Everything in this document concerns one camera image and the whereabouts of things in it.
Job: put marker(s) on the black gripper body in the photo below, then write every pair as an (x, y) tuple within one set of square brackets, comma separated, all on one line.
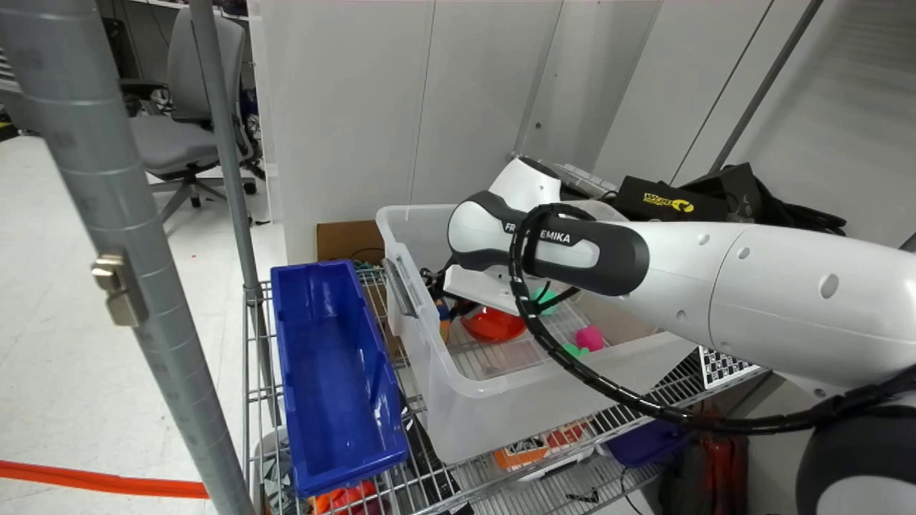
[(449, 303)]

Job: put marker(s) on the multicoloured cube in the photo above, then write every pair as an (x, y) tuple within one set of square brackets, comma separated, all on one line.
[(444, 330)]

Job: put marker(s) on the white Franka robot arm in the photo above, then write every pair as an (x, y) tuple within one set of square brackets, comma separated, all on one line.
[(762, 286)]

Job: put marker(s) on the red bowl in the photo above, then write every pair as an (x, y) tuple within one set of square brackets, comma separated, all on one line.
[(494, 326)]

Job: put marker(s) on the brown cardboard piece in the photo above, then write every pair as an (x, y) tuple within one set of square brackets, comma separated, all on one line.
[(347, 242)]

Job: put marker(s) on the clear plastic bin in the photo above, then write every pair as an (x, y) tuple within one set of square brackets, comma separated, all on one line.
[(497, 409)]

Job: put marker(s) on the small green toy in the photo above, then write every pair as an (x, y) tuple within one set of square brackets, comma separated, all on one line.
[(574, 350)]

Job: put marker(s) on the blue plastic bin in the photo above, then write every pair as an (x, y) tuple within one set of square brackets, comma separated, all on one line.
[(334, 380)]

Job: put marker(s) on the pink toy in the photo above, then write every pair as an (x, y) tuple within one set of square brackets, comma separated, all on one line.
[(592, 339)]

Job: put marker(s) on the orange and white box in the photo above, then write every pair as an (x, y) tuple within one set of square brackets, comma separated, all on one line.
[(540, 446)]

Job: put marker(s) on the silver tube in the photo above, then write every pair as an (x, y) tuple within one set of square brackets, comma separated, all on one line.
[(592, 177)]

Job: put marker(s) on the white cabinet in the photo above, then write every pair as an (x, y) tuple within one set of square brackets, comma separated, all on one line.
[(381, 94)]

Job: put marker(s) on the orange item under shelf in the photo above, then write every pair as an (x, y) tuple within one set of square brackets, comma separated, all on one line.
[(345, 498)]

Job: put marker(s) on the black bag with yellow logo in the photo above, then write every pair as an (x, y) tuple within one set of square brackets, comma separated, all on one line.
[(667, 200)]

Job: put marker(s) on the dark blue container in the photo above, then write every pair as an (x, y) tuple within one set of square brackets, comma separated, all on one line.
[(647, 445)]

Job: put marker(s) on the white perforated panel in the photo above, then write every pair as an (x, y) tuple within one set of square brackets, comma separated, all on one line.
[(726, 366)]

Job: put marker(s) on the thin grey metal pole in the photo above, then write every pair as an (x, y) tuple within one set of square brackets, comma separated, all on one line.
[(225, 124)]

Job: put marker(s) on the black and orange tool bag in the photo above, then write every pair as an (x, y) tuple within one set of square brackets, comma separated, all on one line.
[(712, 468)]

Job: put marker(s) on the grey office chair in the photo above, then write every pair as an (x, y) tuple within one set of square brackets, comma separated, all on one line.
[(177, 144)]

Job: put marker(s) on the brass latch clamp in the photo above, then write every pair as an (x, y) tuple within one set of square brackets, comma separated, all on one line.
[(119, 286)]

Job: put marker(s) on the thick grey metal pole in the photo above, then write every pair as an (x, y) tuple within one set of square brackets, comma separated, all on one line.
[(105, 190)]

